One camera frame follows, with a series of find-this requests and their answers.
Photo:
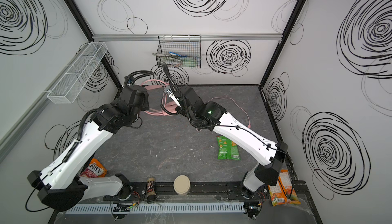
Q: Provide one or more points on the black wire basket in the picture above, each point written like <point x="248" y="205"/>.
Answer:
<point x="172" y="47"/>

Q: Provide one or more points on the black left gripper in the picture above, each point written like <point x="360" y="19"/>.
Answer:
<point x="141" y="98"/>

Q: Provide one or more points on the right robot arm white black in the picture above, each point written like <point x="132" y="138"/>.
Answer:
<point x="269" y="155"/>

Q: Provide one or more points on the green snack bag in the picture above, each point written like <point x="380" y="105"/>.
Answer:
<point x="227" y="149"/>

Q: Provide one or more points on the beige round lid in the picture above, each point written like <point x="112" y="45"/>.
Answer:
<point x="182" y="185"/>

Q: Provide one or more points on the orange white snack bag left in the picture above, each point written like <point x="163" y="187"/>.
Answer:
<point x="95" y="169"/>

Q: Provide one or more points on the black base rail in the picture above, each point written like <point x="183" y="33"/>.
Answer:
<point x="222" y="191"/>

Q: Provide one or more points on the white slotted cable duct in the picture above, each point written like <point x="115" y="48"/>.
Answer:
<point x="171" y="208"/>

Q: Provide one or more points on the small brown bottle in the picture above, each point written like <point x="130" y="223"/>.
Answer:
<point x="150" y="190"/>

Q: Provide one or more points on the pink headphones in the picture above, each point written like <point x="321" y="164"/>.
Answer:
<point x="160" y="102"/>

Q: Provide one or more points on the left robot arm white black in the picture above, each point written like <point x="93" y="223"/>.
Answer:
<point x="58" y="185"/>

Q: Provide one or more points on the orange snack bag right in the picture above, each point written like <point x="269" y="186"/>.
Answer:
<point x="283" y="193"/>

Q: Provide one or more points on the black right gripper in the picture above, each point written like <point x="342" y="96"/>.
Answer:
<point x="181" y="102"/>

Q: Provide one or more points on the clear plastic wall shelf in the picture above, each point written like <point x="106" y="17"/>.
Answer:
<point x="77" y="74"/>

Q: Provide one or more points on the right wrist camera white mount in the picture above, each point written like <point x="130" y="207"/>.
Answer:
<point x="167" y="91"/>

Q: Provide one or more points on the green item in basket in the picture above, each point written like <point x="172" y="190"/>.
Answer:
<point x="189" y="62"/>

